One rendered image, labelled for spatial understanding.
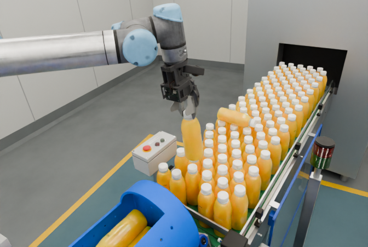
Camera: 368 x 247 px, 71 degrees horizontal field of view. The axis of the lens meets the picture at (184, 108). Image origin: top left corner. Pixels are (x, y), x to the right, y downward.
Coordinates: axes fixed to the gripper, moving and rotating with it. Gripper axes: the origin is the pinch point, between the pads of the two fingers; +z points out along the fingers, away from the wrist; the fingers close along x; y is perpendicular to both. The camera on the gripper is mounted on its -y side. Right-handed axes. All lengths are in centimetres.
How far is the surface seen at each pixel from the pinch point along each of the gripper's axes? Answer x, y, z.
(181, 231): 14.3, 28.3, 18.4
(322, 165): 40.1, -18.6, 22.7
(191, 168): -3.5, -0.2, 27.5
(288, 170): 24, -41, 52
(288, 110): 15, -66, 34
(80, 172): -176, -22, 130
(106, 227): -11.7, 36.4, 25.2
